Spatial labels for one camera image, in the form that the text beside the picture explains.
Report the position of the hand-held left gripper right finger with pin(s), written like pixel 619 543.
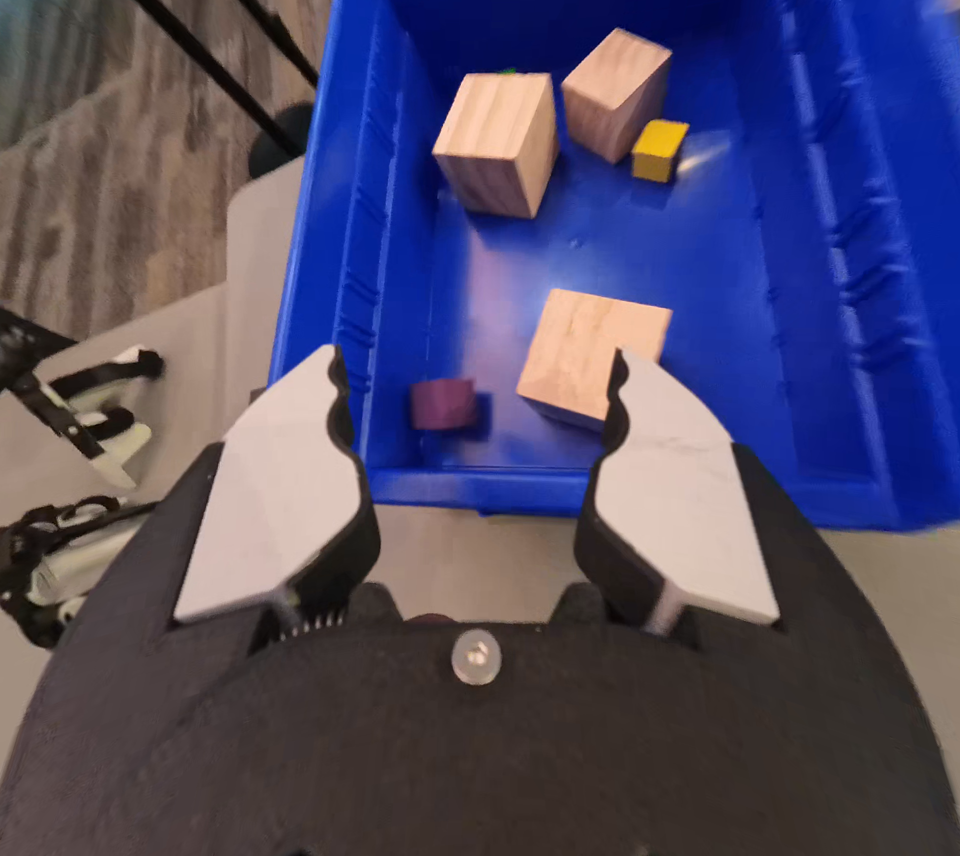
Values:
pixel 675 511

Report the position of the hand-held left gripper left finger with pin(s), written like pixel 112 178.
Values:
pixel 277 504

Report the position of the large wooden cube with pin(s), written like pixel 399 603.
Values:
pixel 495 144
pixel 615 99
pixel 585 354

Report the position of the small purple cube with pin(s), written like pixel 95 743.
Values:
pixel 442 405

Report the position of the blue plastic bin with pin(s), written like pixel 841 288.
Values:
pixel 675 249

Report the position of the small yellow cube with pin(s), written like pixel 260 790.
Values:
pixel 658 155

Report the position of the black flat panel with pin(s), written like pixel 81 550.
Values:
pixel 26 346

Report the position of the black pole with round base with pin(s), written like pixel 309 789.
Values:
pixel 279 140

